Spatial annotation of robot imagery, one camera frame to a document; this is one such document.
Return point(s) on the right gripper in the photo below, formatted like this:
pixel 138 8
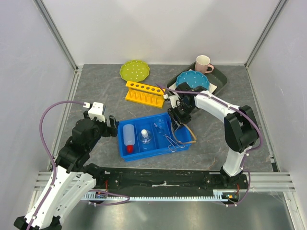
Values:
pixel 173 112

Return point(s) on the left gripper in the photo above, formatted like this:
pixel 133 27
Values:
pixel 109 131

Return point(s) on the yellow rubber tube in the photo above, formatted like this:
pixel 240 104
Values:
pixel 191 133

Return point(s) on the metal crucible tongs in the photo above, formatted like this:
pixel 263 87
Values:
pixel 173 145

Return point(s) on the wash bottle red cap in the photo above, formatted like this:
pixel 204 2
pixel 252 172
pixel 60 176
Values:
pixel 129 137

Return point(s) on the glass flask white stopper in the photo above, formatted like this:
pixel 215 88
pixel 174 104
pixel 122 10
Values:
pixel 145 136

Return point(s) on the dark green tray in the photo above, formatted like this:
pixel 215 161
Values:
pixel 216 77

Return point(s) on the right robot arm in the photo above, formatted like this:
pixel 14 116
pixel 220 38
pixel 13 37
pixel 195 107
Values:
pixel 241 130

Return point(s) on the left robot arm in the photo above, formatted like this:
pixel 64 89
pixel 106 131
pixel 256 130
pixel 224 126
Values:
pixel 72 180

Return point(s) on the blue plastic organizer tray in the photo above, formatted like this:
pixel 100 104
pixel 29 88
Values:
pixel 158 145

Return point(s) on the yellow test tube rack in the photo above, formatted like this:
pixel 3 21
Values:
pixel 145 94

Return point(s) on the blue dotted plate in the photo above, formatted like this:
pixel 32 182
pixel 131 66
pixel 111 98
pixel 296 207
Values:
pixel 193 79

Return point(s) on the white square plate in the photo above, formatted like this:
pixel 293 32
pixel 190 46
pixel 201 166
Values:
pixel 212 88

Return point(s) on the green dotted plate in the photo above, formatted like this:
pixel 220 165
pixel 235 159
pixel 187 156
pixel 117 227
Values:
pixel 134 70

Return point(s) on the pink mug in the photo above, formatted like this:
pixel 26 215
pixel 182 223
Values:
pixel 203 64

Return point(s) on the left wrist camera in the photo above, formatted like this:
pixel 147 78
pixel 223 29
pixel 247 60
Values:
pixel 95 110

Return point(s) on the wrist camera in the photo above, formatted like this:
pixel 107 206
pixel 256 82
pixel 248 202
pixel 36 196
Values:
pixel 95 110
pixel 173 99

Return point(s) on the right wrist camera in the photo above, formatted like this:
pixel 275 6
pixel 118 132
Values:
pixel 173 99

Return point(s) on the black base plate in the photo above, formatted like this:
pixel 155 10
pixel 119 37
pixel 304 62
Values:
pixel 122 178

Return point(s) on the cable duct rail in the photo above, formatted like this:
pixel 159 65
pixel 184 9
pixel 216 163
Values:
pixel 99 196

